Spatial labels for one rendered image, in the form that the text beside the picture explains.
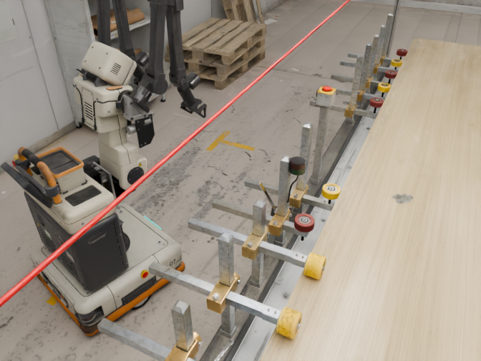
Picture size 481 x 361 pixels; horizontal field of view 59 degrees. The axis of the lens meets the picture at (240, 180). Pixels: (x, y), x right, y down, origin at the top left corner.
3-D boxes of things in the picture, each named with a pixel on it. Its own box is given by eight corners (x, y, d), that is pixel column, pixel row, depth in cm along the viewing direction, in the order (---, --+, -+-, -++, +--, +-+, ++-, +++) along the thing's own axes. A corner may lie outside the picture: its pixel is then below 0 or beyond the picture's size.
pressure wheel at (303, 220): (289, 243, 173) (291, 221, 166) (296, 230, 179) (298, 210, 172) (308, 248, 170) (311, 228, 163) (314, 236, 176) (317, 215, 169)
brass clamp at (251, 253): (240, 255, 150) (240, 245, 147) (255, 232, 160) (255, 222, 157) (255, 261, 148) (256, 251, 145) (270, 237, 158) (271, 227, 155)
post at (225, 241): (221, 335, 150) (217, 236, 122) (226, 327, 153) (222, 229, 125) (230, 339, 149) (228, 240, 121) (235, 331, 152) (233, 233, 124)
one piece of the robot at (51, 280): (74, 315, 217) (70, 304, 212) (38, 272, 240) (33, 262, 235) (79, 312, 218) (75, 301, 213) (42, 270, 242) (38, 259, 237)
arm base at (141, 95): (121, 94, 192) (137, 102, 185) (132, 80, 193) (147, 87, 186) (133, 104, 199) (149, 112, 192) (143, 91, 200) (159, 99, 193)
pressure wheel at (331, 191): (326, 215, 187) (328, 194, 180) (316, 204, 193) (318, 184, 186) (341, 210, 190) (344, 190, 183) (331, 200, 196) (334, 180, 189)
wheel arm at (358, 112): (308, 107, 279) (309, 100, 276) (311, 104, 281) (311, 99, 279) (376, 119, 263) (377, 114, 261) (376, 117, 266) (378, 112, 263)
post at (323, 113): (309, 183, 223) (318, 104, 197) (312, 177, 227) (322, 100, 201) (318, 185, 222) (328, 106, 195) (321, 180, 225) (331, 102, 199)
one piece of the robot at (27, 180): (61, 220, 194) (28, 193, 176) (28, 188, 214) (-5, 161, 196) (80, 201, 197) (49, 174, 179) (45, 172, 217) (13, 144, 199)
